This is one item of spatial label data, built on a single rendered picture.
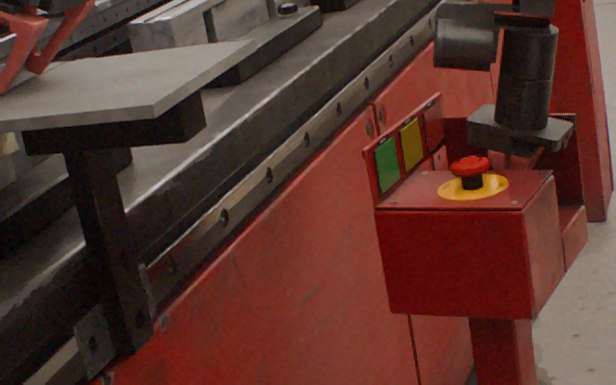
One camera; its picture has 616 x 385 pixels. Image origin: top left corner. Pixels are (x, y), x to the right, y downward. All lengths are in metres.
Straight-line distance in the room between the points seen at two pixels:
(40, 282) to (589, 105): 2.31
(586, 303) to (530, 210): 1.59
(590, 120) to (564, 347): 0.76
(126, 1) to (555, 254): 0.85
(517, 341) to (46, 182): 0.53
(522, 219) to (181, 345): 0.34
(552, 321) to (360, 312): 1.17
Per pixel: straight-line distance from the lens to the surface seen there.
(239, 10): 1.52
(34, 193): 0.99
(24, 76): 0.96
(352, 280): 1.48
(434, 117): 1.29
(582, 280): 2.82
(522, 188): 1.15
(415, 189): 1.19
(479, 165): 1.15
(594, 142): 3.07
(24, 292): 0.86
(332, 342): 1.42
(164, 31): 1.35
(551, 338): 2.56
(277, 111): 1.29
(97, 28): 1.70
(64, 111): 0.82
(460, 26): 1.18
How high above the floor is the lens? 1.17
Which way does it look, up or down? 18 degrees down
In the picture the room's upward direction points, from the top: 11 degrees counter-clockwise
